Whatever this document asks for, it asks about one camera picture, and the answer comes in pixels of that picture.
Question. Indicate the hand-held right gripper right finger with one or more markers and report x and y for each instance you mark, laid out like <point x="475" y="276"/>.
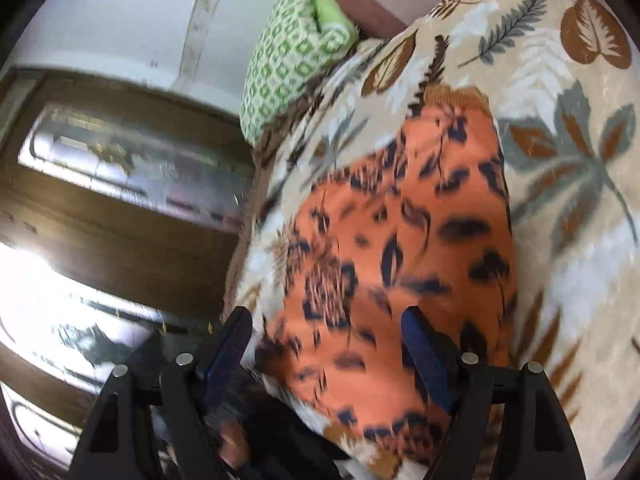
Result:
<point x="425" y="355"/>

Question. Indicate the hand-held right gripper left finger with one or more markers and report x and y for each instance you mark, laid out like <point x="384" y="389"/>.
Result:
<point x="227" y="355"/>

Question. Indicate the orange floral print garment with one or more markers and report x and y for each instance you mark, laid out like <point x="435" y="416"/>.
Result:
<point x="410" y="240"/>

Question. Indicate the dark cloth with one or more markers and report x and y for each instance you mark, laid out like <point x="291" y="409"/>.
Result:
<point x="285" y="440"/>

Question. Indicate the wooden framed glass window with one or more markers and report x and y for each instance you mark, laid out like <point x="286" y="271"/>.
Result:
<point x="125" y="220"/>

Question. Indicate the leaf print blanket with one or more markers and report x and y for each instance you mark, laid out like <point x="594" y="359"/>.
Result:
<point x="560" y="200"/>

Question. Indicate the green and white patterned pillow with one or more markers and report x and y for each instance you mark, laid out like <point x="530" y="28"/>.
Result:
<point x="290" y="55"/>

